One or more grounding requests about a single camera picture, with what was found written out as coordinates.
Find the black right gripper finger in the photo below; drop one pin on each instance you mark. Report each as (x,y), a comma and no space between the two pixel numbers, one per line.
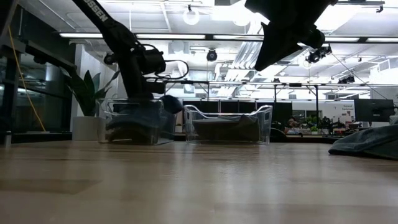
(273,46)

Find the clear plastic bin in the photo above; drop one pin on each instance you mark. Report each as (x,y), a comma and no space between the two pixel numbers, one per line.
(104,118)
(188,130)

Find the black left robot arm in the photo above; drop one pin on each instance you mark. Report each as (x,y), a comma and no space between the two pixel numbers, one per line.
(115,34)

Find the black ceiling spotlight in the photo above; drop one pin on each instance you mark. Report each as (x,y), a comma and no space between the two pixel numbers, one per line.
(108,59)
(211,55)

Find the black track spotlight cluster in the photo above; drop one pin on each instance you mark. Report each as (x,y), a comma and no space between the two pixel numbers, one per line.
(349,79)
(317,56)

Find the green snake plant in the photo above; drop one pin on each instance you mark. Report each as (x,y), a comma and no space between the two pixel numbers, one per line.
(87,93)

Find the white plant pot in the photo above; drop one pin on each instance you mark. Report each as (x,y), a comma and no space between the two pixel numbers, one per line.
(85,128)

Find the black partition panels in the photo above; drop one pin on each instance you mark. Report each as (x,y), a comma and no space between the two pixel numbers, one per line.
(230,107)

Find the long ceiling light bar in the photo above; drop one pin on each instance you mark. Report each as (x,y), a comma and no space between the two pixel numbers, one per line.
(192,36)

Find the person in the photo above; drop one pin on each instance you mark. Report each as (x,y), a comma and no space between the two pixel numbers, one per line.
(292,124)

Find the black office chair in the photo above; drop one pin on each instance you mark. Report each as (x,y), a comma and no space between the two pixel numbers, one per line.
(278,135)

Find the black computer monitor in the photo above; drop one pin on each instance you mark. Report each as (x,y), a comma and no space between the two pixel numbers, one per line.
(373,110)

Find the small white cylinder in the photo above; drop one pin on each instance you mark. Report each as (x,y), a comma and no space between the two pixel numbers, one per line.
(7,140)

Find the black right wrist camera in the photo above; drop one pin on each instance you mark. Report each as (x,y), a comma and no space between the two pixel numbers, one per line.
(314,37)

